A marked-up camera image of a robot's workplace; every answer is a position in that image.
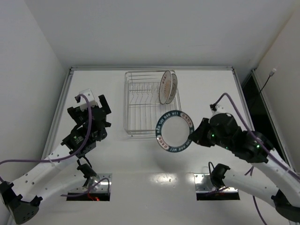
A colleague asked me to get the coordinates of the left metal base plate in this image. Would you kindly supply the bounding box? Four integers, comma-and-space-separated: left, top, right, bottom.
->
68, 173, 113, 195

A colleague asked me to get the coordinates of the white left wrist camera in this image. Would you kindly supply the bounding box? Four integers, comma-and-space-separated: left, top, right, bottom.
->
75, 89, 98, 111

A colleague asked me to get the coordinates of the metal base plate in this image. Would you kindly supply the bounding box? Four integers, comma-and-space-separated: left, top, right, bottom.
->
68, 173, 113, 195
194, 173, 238, 194

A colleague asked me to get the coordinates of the plate with dark green rim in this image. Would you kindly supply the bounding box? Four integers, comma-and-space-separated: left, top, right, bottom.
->
155, 110, 195, 153

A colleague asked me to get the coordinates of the black wall cable with plug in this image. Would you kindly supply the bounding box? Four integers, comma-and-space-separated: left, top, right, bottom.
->
259, 68, 277, 94

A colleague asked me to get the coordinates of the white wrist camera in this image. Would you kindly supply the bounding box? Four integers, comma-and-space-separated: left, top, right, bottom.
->
210, 104, 227, 116
75, 89, 98, 111

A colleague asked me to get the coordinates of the metal wire dish rack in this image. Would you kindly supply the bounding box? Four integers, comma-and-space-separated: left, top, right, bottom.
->
123, 70, 181, 138

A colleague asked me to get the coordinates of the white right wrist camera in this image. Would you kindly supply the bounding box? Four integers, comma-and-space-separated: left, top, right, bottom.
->
210, 104, 227, 116

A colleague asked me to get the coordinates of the white plate with green rings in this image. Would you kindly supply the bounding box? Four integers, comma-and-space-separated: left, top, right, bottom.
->
168, 74, 178, 103

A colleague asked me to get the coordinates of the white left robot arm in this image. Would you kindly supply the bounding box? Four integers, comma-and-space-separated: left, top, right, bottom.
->
0, 91, 111, 225

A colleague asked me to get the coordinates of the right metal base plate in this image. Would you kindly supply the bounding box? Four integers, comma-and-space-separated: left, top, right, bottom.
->
194, 173, 238, 194

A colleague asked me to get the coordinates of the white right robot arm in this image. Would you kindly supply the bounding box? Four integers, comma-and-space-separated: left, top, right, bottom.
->
189, 113, 300, 223

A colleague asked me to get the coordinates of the plate with orange sunburst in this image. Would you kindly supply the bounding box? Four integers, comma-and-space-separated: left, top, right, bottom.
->
159, 70, 173, 105

